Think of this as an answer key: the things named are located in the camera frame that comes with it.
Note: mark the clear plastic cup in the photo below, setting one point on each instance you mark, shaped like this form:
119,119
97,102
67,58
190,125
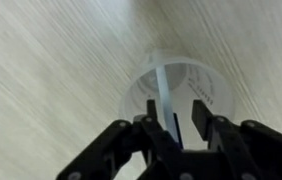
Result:
188,80

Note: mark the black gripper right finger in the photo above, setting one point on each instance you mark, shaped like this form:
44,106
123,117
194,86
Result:
248,151

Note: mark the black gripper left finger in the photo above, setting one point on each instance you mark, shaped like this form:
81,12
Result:
114,147

